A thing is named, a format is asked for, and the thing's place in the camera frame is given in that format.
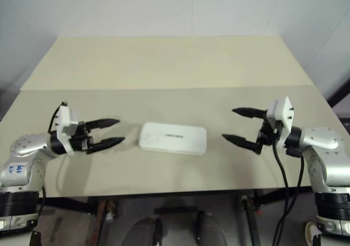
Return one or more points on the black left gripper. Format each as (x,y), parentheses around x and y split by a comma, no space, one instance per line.
(82,142)

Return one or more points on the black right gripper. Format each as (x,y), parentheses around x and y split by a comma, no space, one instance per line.
(269,135)

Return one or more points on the white hard pencil case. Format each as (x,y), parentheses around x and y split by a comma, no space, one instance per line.
(172,138)

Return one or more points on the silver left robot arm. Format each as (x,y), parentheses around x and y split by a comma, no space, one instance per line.
(27,147)

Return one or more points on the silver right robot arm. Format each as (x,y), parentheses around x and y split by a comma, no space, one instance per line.
(320,139)

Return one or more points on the black flat crossbar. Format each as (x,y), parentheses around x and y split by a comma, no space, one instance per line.
(176,210)

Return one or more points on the dark grey rounded shape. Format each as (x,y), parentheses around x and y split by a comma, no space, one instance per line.
(145,231)

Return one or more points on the white sneaker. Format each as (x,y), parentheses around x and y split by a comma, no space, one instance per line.
(311,233)

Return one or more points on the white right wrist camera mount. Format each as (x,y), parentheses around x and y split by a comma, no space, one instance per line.
(285,114)

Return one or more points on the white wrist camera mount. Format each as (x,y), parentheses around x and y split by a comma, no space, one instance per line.
(63,120)
(285,114)

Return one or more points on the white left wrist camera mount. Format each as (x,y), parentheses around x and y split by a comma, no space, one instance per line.
(63,120)

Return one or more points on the black metal table frame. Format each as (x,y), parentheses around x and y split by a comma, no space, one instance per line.
(68,202)

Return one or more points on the black upright bracket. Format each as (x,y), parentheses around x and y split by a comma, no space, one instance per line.
(35,237)

